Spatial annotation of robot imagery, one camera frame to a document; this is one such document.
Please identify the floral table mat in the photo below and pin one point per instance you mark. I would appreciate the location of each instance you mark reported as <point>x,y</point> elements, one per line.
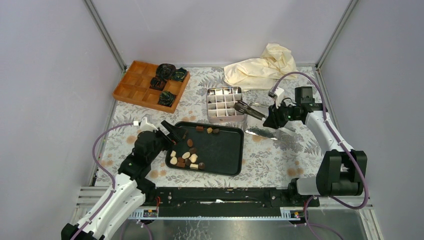
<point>265,162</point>

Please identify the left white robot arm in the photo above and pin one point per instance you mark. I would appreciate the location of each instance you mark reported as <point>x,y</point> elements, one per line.
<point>129,188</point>

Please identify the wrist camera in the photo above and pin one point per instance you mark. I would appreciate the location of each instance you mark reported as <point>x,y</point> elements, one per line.
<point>277,95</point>
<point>144,125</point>

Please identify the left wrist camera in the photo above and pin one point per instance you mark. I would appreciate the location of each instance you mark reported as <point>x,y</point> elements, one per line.
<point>144,125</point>

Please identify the silver metal tray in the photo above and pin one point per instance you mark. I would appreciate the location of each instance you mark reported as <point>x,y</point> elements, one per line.
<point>255,127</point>

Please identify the black plastic tray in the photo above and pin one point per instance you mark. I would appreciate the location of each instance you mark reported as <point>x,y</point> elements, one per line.
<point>219,148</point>

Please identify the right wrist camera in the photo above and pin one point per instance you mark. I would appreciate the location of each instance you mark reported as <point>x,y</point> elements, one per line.
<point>277,95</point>

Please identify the dark paper cup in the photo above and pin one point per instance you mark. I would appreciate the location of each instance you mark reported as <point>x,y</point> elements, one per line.
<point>166,98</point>
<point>157,83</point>
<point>165,70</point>
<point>179,75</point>

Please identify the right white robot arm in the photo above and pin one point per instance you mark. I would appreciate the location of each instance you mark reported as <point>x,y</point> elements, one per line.
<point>342,166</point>

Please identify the orange compartment box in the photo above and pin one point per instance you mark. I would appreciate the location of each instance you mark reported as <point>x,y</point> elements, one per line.
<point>134,87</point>

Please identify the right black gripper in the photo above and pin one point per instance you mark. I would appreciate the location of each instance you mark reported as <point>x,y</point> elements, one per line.
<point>273,118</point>

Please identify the metal serving tongs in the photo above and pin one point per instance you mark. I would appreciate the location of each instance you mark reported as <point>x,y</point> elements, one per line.
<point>242,107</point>

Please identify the white oval chocolate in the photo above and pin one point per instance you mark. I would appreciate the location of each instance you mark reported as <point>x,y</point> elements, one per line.
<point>186,155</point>

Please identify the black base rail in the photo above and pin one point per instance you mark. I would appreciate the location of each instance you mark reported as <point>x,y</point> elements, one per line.
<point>228,202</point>

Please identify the cream cloth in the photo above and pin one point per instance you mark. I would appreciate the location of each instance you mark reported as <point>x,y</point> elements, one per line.
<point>261,73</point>

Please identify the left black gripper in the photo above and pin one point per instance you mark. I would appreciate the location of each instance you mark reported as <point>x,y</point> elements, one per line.
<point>177,134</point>

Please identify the pink grid box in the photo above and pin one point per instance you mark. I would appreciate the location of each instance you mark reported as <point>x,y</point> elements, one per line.
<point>220,105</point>

